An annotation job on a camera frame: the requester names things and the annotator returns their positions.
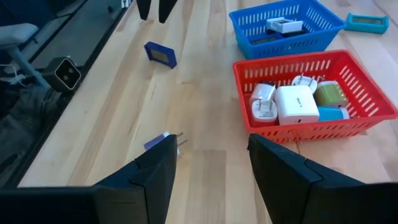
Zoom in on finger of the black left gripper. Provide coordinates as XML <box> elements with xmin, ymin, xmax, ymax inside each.
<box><xmin>157</xmin><ymin>0</ymin><xmax>178</xmax><ymax>24</ymax></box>
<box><xmin>136</xmin><ymin>0</ymin><xmax>154</xmax><ymax>21</ymax></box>

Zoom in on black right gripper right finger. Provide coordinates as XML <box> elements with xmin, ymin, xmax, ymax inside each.
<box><xmin>248</xmin><ymin>133</ymin><xmax>398</xmax><ymax>224</ymax></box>

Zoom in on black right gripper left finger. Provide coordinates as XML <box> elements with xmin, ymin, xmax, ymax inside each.
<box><xmin>0</xmin><ymin>134</ymin><xmax>178</xmax><ymax>224</ymax></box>

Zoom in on navy blue digital display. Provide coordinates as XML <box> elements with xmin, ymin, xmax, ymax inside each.
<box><xmin>143</xmin><ymin>41</ymin><xmax>178</xmax><ymax>70</ymax></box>

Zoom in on purple white wall charger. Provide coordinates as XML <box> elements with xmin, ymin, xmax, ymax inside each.
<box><xmin>143</xmin><ymin>131</ymin><xmax>189</xmax><ymax>161</ymax></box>

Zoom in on cyan white wall charger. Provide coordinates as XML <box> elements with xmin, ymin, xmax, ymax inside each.
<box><xmin>317</xmin><ymin>106</ymin><xmax>351</xmax><ymax>122</ymax></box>

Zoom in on white purple small cubes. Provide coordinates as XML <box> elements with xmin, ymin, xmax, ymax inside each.
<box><xmin>274</xmin><ymin>85</ymin><xmax>320</xmax><ymax>126</ymax></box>

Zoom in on green white wall charger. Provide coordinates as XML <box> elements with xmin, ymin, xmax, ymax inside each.
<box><xmin>313</xmin><ymin>80</ymin><xmax>349</xmax><ymax>109</ymax></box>

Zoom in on white digital display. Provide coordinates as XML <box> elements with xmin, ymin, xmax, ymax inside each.
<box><xmin>266</xmin><ymin>17</ymin><xmax>304</xmax><ymax>34</ymax></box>

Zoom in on teal digital display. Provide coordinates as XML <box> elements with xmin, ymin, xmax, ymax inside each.
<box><xmin>344</xmin><ymin>12</ymin><xmax>390</xmax><ymax>35</ymax></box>

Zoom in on red plastic slotted basket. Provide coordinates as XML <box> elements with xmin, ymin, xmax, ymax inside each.
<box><xmin>232</xmin><ymin>49</ymin><xmax>398</xmax><ymax>144</ymax></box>

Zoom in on person's leg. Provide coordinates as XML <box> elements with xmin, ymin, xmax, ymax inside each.
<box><xmin>0</xmin><ymin>86</ymin><xmax>63</xmax><ymax>175</ymax></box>

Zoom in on blue plastic slotted basket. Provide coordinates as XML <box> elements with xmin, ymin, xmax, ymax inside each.
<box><xmin>229</xmin><ymin>0</ymin><xmax>347</xmax><ymax>60</ymax></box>

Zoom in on black aluminium table frame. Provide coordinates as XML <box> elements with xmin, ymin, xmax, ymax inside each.
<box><xmin>0</xmin><ymin>0</ymin><xmax>137</xmax><ymax>189</ymax></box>

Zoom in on black table-level camera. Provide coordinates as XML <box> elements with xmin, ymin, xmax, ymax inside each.
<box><xmin>51</xmin><ymin>55</ymin><xmax>82</xmax><ymax>93</ymax></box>

